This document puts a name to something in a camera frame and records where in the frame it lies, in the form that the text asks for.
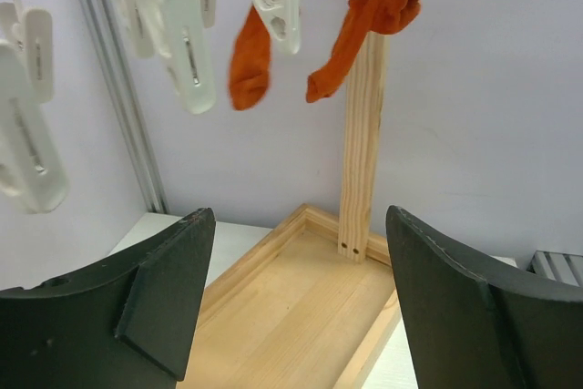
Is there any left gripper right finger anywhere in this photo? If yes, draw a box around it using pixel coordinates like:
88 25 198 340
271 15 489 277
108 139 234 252
385 206 582 388

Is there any white clip hanger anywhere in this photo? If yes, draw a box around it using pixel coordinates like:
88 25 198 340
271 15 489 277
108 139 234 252
0 0 382 216

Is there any aluminium corner frame post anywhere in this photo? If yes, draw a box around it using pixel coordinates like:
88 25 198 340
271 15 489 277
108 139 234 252
78 0 169 214

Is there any wooden hanging rack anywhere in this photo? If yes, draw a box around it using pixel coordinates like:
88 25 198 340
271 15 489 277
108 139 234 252
183 34 401 388

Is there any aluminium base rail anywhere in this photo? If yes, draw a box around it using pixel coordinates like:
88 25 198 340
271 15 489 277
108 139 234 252
528 251 583 287

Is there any orange sock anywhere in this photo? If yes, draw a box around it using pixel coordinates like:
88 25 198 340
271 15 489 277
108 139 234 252
228 5 271 111
305 0 421 103

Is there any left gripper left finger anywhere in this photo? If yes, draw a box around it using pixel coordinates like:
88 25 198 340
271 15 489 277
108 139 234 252
1 208 216 388

